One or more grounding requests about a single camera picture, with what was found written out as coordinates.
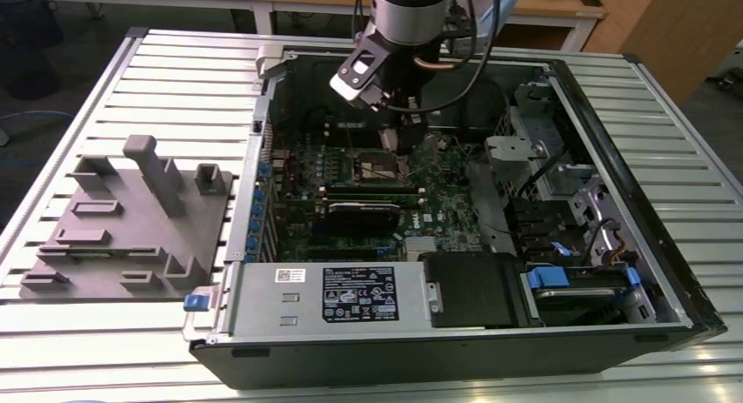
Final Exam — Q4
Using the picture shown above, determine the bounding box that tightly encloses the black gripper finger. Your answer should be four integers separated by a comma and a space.
397, 111, 428, 159

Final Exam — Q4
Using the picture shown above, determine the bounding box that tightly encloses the CPU socket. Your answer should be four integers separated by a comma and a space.
346, 146, 410, 187

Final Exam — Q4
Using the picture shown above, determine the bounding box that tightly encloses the green RAM stick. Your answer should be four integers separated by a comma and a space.
324, 192, 424, 205

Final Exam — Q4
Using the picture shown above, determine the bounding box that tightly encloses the green motherboard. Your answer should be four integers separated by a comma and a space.
269, 128, 494, 265

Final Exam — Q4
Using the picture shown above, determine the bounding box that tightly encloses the silver metal drive cage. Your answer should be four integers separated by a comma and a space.
496, 81, 581, 204

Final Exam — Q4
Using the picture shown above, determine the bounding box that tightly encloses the black graphics card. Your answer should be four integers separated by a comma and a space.
326, 201, 402, 244

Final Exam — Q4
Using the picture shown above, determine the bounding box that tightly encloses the black plastic shroud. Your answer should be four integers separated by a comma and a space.
417, 252, 545, 330

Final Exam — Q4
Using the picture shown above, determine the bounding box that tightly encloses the hard disk in blue carrier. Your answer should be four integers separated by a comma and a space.
520, 263, 642, 328

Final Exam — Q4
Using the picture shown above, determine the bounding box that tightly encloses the silver power supply unit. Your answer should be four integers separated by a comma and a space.
222, 259, 433, 337

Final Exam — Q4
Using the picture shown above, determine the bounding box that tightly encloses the wooden cabinet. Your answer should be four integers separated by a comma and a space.
582, 0, 743, 104

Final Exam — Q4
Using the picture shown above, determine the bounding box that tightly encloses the grey parts rack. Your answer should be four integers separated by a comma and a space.
17, 134, 238, 300

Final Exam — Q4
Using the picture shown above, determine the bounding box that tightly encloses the black PC case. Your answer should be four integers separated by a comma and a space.
180, 44, 728, 391

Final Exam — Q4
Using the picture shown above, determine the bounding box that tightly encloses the blue case latch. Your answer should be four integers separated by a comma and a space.
181, 292, 210, 313

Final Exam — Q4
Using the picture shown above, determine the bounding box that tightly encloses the black chair base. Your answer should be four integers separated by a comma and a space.
702, 41, 743, 91

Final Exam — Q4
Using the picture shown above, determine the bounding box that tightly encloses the black office chair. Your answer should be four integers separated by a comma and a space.
0, 0, 65, 102

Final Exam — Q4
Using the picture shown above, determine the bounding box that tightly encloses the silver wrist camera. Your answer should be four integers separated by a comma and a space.
328, 31, 397, 113

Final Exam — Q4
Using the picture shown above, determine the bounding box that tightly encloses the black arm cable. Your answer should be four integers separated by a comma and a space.
381, 0, 504, 115

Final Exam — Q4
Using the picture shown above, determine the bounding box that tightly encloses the silver metal bracket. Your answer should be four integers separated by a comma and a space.
482, 135, 550, 163

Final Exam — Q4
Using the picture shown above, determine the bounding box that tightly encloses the thick black cable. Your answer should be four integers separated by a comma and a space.
514, 144, 573, 199

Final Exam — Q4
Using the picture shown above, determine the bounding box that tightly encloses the coloured wire bundle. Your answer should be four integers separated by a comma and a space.
602, 241, 640, 267

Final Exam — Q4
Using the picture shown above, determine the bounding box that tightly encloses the blue floor cable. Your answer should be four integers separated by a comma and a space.
0, 110, 75, 167

